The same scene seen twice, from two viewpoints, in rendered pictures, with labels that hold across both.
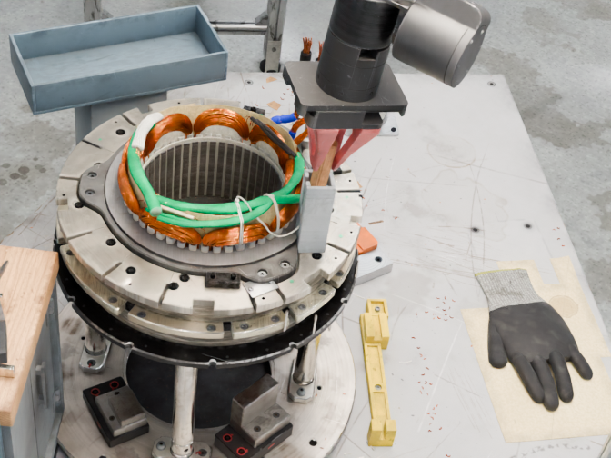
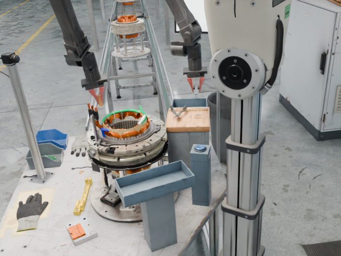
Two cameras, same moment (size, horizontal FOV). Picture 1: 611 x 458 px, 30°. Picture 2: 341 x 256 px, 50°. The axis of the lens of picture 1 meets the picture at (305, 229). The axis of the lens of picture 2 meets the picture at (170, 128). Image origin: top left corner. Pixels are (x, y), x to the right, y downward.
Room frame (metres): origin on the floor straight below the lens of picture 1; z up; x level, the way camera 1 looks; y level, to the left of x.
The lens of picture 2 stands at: (2.12, 0.50, 1.76)
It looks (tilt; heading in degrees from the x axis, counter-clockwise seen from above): 27 degrees down; 190
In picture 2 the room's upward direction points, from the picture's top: 4 degrees counter-clockwise
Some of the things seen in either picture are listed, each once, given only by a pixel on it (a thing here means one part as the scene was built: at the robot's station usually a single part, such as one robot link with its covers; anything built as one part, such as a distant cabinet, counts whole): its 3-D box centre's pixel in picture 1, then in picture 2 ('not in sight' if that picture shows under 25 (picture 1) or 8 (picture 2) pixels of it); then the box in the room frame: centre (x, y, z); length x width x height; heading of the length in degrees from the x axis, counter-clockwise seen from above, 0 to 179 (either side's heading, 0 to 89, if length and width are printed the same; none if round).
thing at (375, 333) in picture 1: (378, 365); (83, 195); (0.91, -0.12, 0.80); 0.22 x 0.04 x 0.03; 7
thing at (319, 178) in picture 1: (323, 165); (100, 101); (0.82, -0.01, 1.20); 0.02 x 0.02 x 0.06
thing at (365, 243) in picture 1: (350, 235); (76, 231); (1.13, -0.06, 0.80); 0.07 x 0.05 x 0.01; 39
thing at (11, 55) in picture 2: not in sight; (11, 58); (0.77, -0.37, 1.37); 0.06 x 0.04 x 0.04; 79
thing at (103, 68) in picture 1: (120, 131); (157, 210); (1.14, 0.26, 0.92); 0.25 x 0.11 x 0.28; 120
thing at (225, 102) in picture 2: not in sight; (229, 116); (-0.73, 0.53, 0.39); 0.39 x 0.39 x 0.35
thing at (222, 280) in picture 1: (223, 278); not in sight; (0.74, 0.07, 1.10); 0.03 x 0.01 x 0.01; 98
